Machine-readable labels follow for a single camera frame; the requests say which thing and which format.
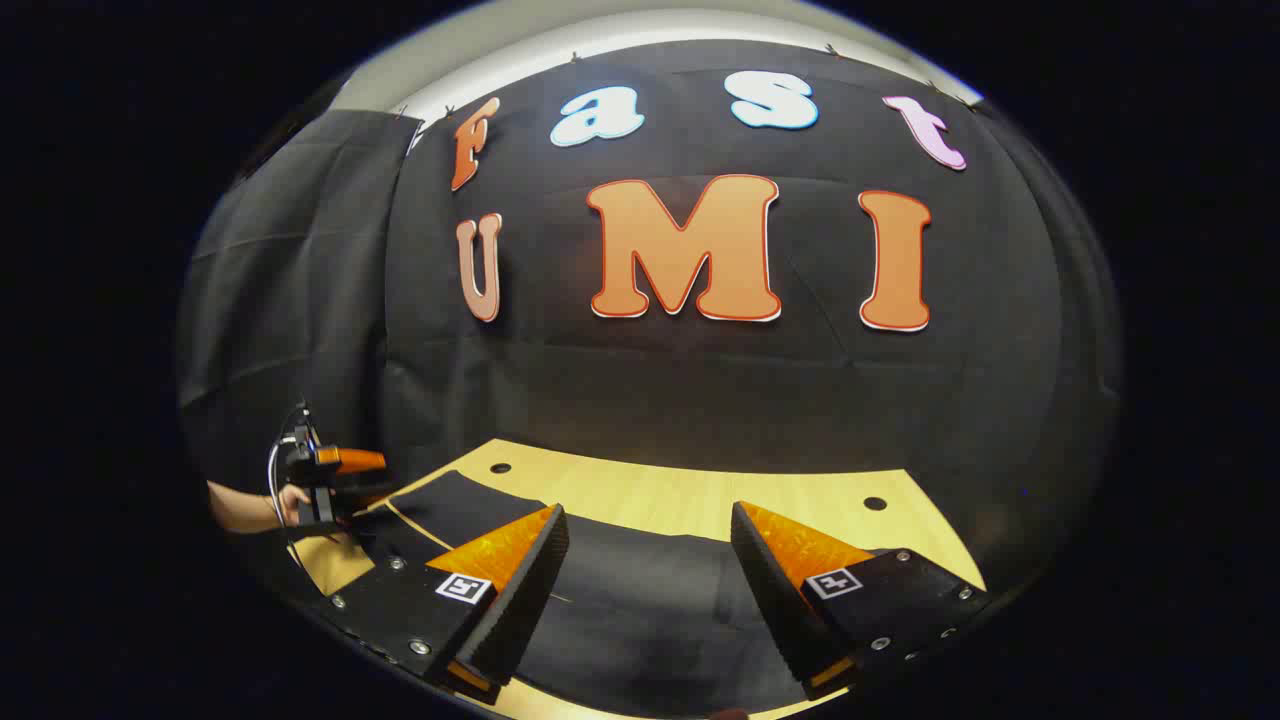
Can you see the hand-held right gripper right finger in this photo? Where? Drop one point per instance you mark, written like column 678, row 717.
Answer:
column 775, row 600

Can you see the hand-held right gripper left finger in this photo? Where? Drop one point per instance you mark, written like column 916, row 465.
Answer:
column 520, row 600

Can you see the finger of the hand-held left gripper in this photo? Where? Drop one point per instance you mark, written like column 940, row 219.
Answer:
column 352, row 460

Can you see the dark jeans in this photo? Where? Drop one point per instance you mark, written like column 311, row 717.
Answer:
column 640, row 610

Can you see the black backdrop cloth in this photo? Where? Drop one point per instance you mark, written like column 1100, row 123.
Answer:
column 700, row 390

